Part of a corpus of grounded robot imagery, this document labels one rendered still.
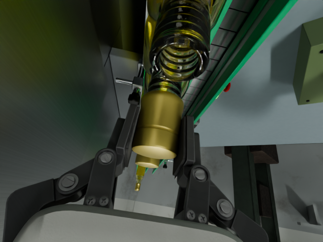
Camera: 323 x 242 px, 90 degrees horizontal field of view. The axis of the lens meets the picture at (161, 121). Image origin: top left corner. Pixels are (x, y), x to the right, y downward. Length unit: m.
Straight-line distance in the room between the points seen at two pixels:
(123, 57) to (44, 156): 0.32
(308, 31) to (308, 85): 0.16
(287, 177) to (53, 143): 3.42
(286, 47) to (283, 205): 2.99
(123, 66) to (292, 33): 0.47
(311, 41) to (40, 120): 0.55
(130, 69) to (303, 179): 3.29
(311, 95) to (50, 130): 0.69
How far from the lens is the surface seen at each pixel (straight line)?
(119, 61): 0.49
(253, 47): 0.32
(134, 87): 0.40
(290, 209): 3.43
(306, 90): 0.67
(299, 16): 0.58
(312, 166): 3.57
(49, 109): 0.22
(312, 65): 0.59
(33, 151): 0.21
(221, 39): 0.40
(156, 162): 0.23
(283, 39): 0.61
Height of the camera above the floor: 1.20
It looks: 26 degrees down
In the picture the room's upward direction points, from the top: 171 degrees counter-clockwise
